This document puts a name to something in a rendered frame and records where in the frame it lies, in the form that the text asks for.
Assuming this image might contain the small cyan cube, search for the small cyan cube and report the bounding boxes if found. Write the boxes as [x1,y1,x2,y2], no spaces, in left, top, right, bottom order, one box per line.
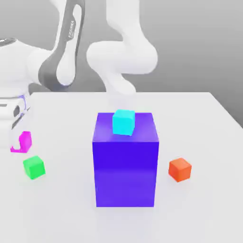
[112,109,136,137]

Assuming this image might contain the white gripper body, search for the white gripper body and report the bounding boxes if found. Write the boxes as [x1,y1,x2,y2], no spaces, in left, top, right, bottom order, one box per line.
[0,107,31,138]

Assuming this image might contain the large purple box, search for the large purple box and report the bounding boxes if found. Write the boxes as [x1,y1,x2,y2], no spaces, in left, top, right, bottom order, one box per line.
[92,112,159,208]

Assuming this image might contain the small orange cube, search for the small orange cube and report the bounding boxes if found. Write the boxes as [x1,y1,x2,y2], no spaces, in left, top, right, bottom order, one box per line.
[168,157,192,183]

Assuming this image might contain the small magenta cube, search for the small magenta cube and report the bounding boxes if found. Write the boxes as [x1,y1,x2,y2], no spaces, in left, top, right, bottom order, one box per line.
[10,131,32,154]

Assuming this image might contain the small green cube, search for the small green cube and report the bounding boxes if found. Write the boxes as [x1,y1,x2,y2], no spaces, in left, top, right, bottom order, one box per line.
[22,155,46,180]

